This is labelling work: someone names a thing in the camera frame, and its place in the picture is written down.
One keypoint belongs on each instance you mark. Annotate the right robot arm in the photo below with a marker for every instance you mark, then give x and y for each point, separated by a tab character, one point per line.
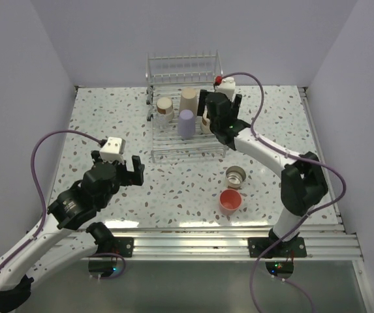
303	184

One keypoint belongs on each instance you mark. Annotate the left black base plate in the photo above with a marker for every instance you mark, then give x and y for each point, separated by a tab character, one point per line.
123	246

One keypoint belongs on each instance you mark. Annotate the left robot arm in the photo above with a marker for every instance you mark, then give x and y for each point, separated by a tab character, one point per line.
71	209

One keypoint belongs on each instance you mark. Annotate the red plastic cup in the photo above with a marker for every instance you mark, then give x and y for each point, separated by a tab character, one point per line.
230	201

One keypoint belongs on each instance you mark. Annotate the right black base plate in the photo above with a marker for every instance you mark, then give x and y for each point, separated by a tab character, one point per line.
294	248

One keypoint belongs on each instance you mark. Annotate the tan paper cup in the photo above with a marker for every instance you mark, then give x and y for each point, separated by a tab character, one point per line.
188	100

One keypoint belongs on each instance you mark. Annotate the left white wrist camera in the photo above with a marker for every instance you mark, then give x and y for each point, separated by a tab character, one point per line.
112	150

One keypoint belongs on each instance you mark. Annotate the purple plastic cup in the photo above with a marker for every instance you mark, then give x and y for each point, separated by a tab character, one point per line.
186	124

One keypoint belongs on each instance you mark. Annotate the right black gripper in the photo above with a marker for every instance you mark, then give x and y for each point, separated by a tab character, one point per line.
235	109

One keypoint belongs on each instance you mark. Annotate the steel cup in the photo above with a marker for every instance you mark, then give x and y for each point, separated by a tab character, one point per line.
234	177
205	123
165	107

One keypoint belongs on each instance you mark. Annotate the aluminium frame rail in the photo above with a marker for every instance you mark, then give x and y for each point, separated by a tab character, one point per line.
322	243

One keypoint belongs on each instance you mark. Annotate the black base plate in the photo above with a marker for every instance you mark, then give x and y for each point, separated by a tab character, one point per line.
123	246
294	248

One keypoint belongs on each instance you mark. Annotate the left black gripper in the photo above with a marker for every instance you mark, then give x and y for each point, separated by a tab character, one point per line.
135	177

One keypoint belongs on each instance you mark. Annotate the silver wire dish rack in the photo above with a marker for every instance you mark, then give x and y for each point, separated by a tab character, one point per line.
174	86

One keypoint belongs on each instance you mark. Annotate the small clear glass cup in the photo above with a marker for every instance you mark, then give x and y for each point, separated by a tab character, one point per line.
161	121

